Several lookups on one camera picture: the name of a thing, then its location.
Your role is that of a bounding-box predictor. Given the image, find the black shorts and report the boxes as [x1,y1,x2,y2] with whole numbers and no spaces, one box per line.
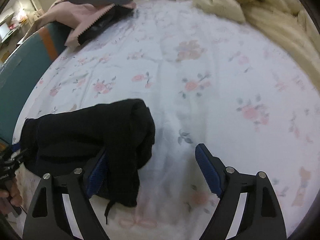
[20,98,156,225]

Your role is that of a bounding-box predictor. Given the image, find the left hand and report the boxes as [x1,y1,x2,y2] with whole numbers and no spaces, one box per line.
[1,177,22,206]

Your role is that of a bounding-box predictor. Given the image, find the teal headboard panel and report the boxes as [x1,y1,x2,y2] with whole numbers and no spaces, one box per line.
[1,22,71,144]

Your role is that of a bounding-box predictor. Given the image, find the floral white bed sheet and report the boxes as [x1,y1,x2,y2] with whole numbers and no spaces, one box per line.
[13,0,319,239]

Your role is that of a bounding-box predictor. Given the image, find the cream crumpled duvet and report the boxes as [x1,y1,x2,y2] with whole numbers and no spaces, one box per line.
[193,0,319,88]

